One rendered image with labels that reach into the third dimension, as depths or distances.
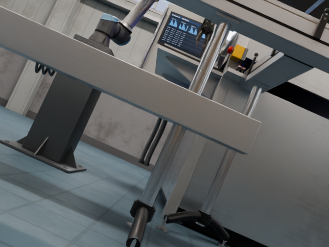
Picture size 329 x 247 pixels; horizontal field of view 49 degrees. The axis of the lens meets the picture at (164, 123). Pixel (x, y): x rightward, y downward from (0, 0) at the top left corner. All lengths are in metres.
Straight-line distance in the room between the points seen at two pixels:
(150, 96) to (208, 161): 0.90
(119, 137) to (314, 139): 4.29
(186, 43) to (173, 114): 1.98
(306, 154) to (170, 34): 1.60
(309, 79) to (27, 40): 1.55
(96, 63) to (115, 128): 4.87
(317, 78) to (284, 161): 0.52
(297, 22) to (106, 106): 5.05
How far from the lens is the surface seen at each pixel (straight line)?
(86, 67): 1.27
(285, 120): 2.17
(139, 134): 6.06
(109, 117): 6.14
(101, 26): 2.47
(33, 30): 1.34
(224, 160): 1.85
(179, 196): 2.05
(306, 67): 1.52
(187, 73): 2.18
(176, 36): 3.20
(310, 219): 2.25
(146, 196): 1.25
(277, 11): 1.36
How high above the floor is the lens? 0.31
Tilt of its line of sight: 5 degrees up
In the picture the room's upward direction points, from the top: 24 degrees clockwise
